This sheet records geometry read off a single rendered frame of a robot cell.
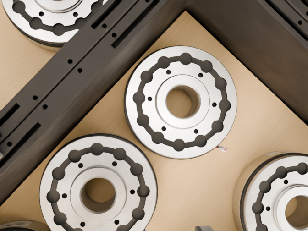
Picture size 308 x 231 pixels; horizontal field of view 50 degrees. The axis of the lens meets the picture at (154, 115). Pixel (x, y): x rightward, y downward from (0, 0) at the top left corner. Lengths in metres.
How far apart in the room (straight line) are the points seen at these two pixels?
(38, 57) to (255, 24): 0.20
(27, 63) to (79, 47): 0.12
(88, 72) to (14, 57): 0.13
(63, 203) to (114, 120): 0.09
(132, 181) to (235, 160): 0.11
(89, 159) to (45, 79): 0.09
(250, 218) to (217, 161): 0.06
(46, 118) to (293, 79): 0.20
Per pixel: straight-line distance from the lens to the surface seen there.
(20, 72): 0.34
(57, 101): 0.23
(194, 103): 0.31
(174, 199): 0.33
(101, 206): 0.32
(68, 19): 0.31
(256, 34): 0.29
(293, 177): 0.33
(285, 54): 0.28
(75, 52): 0.23
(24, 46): 0.34
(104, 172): 0.29
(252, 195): 0.32
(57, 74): 0.23
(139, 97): 0.29
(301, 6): 0.27
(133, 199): 0.30
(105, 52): 0.23
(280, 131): 0.36
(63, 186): 0.30
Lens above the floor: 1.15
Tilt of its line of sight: 85 degrees down
